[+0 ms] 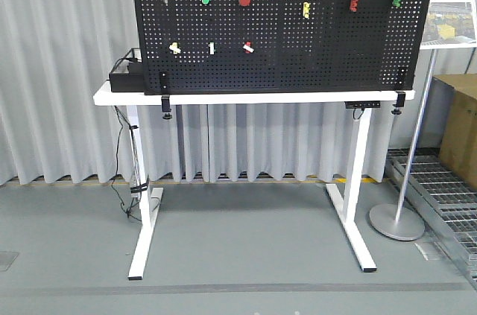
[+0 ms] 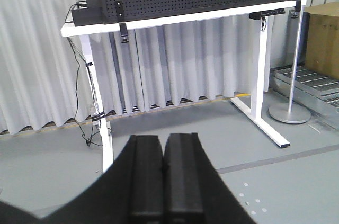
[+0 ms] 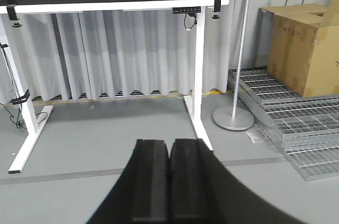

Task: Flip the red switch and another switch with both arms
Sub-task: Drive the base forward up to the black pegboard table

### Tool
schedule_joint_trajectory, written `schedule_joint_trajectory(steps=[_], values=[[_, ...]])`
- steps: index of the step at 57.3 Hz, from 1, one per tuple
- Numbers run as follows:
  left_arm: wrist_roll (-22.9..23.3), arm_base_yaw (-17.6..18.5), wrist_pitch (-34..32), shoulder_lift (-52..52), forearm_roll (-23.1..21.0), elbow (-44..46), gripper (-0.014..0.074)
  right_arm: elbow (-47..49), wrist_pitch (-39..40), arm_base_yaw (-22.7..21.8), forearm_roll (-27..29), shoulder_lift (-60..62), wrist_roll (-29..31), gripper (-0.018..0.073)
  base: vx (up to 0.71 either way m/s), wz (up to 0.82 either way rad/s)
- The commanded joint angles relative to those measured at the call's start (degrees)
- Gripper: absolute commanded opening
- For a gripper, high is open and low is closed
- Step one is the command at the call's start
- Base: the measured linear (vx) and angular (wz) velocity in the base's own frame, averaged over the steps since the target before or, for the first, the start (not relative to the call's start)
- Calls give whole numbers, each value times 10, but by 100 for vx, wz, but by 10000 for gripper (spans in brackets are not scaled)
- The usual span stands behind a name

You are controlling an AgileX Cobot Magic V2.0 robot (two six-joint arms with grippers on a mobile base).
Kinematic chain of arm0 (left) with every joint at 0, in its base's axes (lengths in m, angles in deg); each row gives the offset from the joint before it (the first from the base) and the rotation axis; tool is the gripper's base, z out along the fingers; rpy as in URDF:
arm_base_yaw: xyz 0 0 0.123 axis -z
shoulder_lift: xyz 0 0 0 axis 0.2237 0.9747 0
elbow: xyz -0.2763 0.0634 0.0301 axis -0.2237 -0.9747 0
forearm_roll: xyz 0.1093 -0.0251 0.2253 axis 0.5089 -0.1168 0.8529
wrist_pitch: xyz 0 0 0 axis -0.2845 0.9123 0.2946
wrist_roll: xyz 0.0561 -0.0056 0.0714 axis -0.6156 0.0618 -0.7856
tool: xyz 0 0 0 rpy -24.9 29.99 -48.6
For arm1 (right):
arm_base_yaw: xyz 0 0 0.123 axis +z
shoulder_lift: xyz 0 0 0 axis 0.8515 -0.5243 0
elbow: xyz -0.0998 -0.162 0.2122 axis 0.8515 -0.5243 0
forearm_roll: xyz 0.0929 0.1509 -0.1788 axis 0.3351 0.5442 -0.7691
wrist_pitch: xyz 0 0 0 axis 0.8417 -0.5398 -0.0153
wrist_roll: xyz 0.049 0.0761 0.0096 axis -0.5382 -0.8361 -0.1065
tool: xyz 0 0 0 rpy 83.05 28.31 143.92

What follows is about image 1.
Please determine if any green-lit white toggle switch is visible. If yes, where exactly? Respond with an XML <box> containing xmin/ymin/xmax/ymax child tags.
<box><xmin>209</xmin><ymin>42</ymin><xmax>215</xmax><ymax>55</ymax></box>

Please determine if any metal floor grating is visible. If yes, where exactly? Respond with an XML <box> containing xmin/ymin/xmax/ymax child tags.
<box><xmin>406</xmin><ymin>148</ymin><xmax>476</xmax><ymax>287</ymax></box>

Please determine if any framed sign poster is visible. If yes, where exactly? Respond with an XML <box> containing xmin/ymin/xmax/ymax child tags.
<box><xmin>420</xmin><ymin>0</ymin><xmax>476</xmax><ymax>50</ymax></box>

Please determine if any black power cable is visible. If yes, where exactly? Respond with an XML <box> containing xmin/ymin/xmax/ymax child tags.
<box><xmin>110</xmin><ymin>105</ymin><xmax>145</xmax><ymax>222</ymax></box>

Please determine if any white height-adjustable table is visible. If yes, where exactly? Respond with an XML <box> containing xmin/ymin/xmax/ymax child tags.
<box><xmin>93</xmin><ymin>81</ymin><xmax>415</xmax><ymax>280</ymax></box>

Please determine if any grey curtain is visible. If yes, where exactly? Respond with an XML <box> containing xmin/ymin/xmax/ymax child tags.
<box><xmin>0</xmin><ymin>0</ymin><xmax>435</xmax><ymax>186</ymax></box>

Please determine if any red toggle switch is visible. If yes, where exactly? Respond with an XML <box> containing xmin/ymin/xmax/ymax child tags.
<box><xmin>243</xmin><ymin>41</ymin><xmax>254</xmax><ymax>54</ymax></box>

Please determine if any black desk control panel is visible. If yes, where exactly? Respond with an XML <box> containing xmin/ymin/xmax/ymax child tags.
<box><xmin>345</xmin><ymin>101</ymin><xmax>381</xmax><ymax>109</ymax></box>

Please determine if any right black table clamp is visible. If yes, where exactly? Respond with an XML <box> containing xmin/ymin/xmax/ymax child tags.
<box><xmin>391</xmin><ymin>68</ymin><xmax>405</xmax><ymax>115</ymax></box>

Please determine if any yellow toggle switch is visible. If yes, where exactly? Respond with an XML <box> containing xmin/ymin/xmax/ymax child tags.
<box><xmin>169</xmin><ymin>42</ymin><xmax>181</xmax><ymax>54</ymax></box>

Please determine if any black perforated pegboard panel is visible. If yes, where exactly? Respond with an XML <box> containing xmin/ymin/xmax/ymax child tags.
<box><xmin>134</xmin><ymin>0</ymin><xmax>429</xmax><ymax>95</ymax></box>

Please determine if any left black table clamp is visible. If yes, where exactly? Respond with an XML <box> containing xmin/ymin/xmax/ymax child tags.
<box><xmin>159</xmin><ymin>71</ymin><xmax>172</xmax><ymax>120</ymax></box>

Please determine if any red rotary handle switch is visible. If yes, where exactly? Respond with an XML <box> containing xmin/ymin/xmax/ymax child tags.
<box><xmin>350</xmin><ymin>0</ymin><xmax>359</xmax><ymax>13</ymax></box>

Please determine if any black electronics box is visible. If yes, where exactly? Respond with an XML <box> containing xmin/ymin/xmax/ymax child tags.
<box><xmin>109</xmin><ymin>48</ymin><xmax>145</xmax><ymax>92</ymax></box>

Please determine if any yellow rotary handle switch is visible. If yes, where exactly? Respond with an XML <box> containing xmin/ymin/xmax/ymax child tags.
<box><xmin>302</xmin><ymin>1</ymin><xmax>310</xmax><ymax>19</ymax></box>

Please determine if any black table clamp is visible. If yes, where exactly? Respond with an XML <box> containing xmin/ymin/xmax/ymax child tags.
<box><xmin>391</xmin><ymin>68</ymin><xmax>405</xmax><ymax>115</ymax></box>
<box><xmin>159</xmin><ymin>71</ymin><xmax>172</xmax><ymax>120</ymax></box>

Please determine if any brown cardboard box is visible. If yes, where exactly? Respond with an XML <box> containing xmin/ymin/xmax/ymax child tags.
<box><xmin>435</xmin><ymin>74</ymin><xmax>476</xmax><ymax>188</ymax></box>

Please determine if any silver sign stand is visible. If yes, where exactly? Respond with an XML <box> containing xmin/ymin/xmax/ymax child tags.
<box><xmin>368</xmin><ymin>49</ymin><xmax>438</xmax><ymax>241</ymax></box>

